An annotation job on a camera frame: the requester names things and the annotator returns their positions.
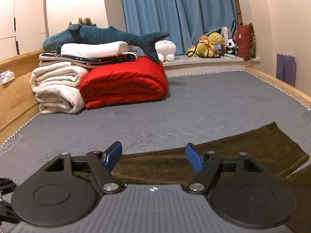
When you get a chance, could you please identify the brown corduroy pants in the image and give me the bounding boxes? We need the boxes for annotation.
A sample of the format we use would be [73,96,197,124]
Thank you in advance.
[73,121,311,233]

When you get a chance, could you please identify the white folded blanket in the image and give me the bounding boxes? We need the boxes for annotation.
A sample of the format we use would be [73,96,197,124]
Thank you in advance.
[30,62,89,115]

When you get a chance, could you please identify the red folded comforter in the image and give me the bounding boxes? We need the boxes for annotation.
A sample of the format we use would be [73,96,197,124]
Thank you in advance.
[79,56,169,110]

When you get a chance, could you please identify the tissue box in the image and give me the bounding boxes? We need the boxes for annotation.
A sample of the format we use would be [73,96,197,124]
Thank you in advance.
[0,70,15,85]

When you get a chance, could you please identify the navy patterned folded sheet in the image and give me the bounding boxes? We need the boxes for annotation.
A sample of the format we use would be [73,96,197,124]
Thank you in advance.
[38,51,140,68]

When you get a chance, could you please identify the panda plush toy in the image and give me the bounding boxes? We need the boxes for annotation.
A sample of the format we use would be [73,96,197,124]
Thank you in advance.
[226,38,239,56]

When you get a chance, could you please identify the yellow plush toy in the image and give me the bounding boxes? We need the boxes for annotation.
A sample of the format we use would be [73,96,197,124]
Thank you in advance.
[187,32,225,58]

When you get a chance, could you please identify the white folded pillow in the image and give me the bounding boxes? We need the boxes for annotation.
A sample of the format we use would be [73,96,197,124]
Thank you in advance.
[56,41,138,58]

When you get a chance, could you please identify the dark red pillow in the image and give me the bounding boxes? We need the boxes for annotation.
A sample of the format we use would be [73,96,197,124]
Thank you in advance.
[235,23,256,61]

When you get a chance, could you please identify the white round plush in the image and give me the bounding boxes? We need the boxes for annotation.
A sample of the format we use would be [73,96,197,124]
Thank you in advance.
[155,40,176,62]

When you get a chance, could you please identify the blue shark plush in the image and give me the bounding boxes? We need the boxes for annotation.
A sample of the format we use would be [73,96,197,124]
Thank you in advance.
[42,24,170,64]

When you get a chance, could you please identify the blue curtain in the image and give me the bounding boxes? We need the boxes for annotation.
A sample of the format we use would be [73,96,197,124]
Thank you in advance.
[122,0,238,55]

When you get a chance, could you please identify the wooden bed frame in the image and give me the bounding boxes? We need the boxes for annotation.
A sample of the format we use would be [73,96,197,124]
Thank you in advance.
[1,50,310,145]

